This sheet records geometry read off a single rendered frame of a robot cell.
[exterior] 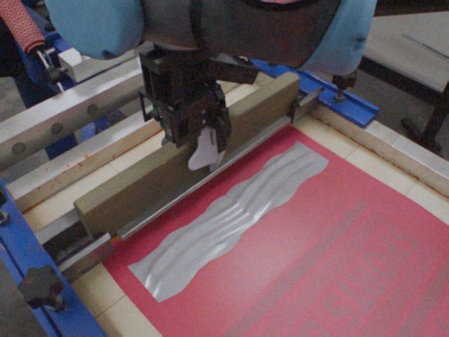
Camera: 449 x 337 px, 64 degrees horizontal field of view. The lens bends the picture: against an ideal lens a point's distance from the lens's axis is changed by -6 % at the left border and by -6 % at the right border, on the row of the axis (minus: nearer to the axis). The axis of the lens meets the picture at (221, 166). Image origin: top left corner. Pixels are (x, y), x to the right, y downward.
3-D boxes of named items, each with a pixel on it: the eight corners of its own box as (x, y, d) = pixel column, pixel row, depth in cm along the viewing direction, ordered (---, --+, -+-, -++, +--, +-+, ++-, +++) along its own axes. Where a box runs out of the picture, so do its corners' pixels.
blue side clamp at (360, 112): (369, 137, 70) (379, 107, 64) (355, 149, 67) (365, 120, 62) (253, 71, 84) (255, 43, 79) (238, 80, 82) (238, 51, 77)
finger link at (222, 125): (202, 145, 53) (191, 92, 48) (211, 139, 54) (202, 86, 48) (225, 159, 50) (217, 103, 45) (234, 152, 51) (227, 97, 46)
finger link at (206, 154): (186, 187, 54) (173, 135, 48) (216, 166, 57) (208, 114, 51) (200, 196, 52) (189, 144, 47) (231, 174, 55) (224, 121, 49)
